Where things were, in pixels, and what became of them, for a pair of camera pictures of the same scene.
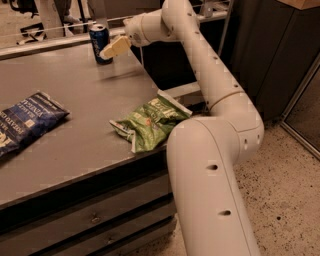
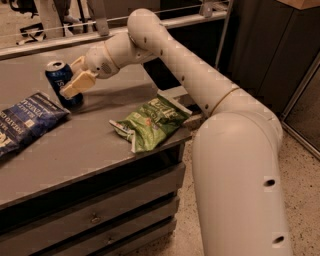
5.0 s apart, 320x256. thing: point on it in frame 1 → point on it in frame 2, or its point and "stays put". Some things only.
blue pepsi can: [100, 39] → [59, 73]
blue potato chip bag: [25, 120] stays put
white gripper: [139, 30] → [99, 62]
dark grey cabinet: [270, 46] stays put
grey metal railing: [23, 47] stays put
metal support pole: [226, 26] stays put
